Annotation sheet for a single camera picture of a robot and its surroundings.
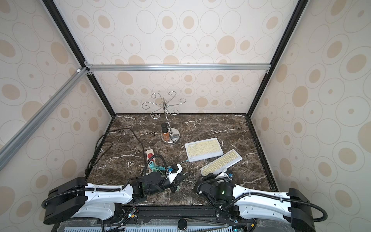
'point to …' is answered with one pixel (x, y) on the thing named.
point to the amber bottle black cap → (165, 134)
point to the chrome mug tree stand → (174, 133)
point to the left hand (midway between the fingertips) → (190, 177)
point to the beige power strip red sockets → (149, 153)
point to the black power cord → (99, 142)
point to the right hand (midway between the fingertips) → (209, 175)
